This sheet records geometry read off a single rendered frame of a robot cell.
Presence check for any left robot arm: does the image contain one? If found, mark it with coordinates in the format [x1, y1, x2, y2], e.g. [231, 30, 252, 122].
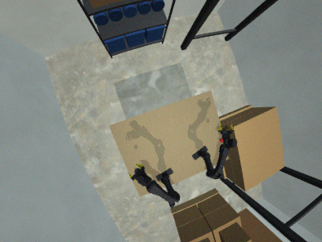
[134, 168, 180, 208]

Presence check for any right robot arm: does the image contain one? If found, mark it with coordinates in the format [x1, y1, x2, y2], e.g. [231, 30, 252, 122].
[192, 131, 237, 180]

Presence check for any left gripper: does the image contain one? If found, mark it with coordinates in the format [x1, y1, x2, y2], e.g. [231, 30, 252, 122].
[128, 164, 145, 181]

